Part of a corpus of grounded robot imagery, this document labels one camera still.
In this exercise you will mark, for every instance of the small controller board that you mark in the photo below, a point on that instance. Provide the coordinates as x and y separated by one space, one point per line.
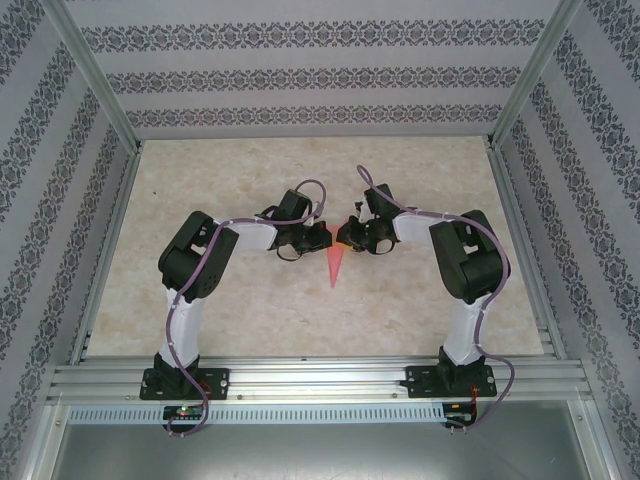
184 412
457 412

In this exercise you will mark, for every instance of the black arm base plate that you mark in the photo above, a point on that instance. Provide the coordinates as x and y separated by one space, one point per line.
420 382
217 382

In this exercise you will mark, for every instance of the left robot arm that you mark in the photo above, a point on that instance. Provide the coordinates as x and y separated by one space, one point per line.
195 260

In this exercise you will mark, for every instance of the grey metal shelf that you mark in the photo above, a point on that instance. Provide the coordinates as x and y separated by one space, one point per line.
320 455

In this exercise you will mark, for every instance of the pink paper sheet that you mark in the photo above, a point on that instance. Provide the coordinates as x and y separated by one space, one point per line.
335 260

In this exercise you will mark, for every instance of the aluminium mounting rail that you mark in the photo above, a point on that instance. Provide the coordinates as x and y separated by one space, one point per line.
320 375

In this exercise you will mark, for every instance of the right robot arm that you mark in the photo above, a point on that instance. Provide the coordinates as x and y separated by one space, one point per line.
470 265

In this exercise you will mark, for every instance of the aluminium frame post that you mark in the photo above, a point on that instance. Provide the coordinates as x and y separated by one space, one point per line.
93 75
530 75

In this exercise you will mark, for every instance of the aluminium side rail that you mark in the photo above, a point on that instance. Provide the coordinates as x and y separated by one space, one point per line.
510 200
108 250

